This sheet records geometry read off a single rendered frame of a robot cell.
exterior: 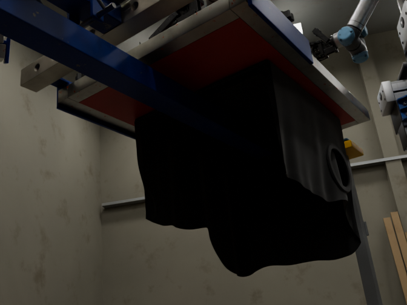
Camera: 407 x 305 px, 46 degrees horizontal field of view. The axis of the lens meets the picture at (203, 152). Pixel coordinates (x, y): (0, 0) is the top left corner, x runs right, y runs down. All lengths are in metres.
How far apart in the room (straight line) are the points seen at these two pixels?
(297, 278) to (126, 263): 3.50
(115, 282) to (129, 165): 2.57
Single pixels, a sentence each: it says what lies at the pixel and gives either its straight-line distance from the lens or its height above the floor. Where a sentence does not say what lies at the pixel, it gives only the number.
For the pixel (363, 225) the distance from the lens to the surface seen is 1.77.
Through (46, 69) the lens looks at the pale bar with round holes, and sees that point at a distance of 1.26.
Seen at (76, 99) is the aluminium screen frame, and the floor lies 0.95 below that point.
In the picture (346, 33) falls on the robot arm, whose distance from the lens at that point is 2.29.
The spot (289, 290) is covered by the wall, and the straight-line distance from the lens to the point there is 9.62.
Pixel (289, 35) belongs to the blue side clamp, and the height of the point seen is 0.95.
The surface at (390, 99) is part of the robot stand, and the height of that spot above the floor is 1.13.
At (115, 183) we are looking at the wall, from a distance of 10.86.
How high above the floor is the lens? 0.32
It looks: 22 degrees up
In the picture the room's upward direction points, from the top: 6 degrees counter-clockwise
